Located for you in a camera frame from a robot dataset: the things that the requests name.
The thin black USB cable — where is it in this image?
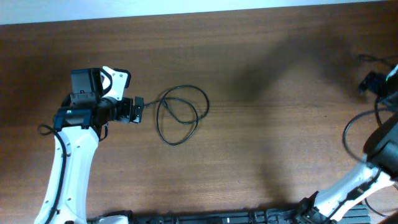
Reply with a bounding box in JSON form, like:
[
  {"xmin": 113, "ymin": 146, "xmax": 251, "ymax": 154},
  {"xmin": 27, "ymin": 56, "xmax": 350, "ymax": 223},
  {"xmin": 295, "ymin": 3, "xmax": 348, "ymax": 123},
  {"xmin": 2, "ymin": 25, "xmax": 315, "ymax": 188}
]
[{"xmin": 142, "ymin": 84, "xmax": 211, "ymax": 146}]

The left camera black cable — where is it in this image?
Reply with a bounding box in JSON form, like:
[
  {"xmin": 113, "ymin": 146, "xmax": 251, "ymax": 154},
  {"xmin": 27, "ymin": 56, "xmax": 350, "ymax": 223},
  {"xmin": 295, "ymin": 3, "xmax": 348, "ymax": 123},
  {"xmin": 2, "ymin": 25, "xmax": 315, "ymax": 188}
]
[{"xmin": 37, "ymin": 67, "xmax": 114, "ymax": 224}]

